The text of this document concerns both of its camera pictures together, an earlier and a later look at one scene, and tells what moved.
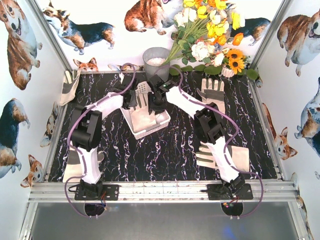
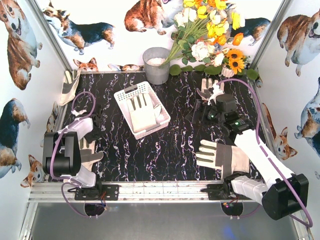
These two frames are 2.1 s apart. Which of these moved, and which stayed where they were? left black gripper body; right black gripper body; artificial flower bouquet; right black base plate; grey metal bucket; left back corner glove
Moved: right black gripper body; left black gripper body
Stayed: right black base plate; artificial flower bouquet; grey metal bucket; left back corner glove
